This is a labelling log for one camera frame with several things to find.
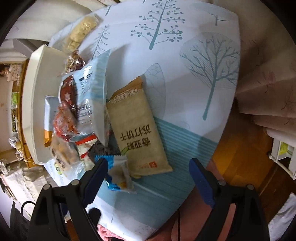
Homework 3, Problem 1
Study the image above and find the dark red snack packet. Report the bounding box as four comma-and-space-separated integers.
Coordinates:
59, 76, 78, 116

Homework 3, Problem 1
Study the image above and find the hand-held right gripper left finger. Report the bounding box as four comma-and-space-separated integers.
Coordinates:
28, 158, 109, 241

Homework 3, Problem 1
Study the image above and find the large white blue clear packet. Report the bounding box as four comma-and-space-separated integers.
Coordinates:
73, 50, 111, 144

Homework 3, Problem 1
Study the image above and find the small blue white snack packet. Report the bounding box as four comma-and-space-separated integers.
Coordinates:
94, 154, 137, 194

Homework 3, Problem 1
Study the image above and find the white orange snack packet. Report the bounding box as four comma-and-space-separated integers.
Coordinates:
44, 95, 61, 148

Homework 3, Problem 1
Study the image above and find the floral curtain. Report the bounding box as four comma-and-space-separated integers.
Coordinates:
235, 0, 296, 141

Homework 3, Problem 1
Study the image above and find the white wire rack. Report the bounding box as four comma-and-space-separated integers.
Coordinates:
268, 138, 296, 180

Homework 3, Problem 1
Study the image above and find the clear packet of orange puffs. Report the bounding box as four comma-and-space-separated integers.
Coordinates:
50, 136, 86, 179

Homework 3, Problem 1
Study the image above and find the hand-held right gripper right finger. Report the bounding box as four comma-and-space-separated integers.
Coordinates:
188, 158, 271, 241

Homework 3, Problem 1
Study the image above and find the pink floral blanket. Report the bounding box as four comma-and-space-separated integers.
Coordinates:
97, 224, 123, 241

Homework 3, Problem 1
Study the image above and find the brown candy in clear wrapper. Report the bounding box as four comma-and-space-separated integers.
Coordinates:
64, 52, 85, 73

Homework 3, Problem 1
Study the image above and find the dark cookie packet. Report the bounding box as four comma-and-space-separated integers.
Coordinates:
89, 142, 112, 163

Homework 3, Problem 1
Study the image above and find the red snack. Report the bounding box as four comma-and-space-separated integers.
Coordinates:
53, 102, 79, 142

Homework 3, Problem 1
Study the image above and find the tan cracker packet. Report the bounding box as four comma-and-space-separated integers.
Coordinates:
106, 76, 173, 178

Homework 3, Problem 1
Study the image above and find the wooden cabinet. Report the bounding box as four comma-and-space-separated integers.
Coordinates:
14, 59, 36, 168

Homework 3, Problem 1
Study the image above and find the pale rice cracker packet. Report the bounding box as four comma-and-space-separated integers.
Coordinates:
62, 14, 100, 53

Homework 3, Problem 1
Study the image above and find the tree print tablecloth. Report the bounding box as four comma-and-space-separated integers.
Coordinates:
47, 0, 241, 233

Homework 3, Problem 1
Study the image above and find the red white snack packet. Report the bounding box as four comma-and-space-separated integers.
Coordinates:
76, 136, 98, 164

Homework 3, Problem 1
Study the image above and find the white plastic tray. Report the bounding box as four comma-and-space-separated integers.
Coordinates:
22, 44, 112, 165

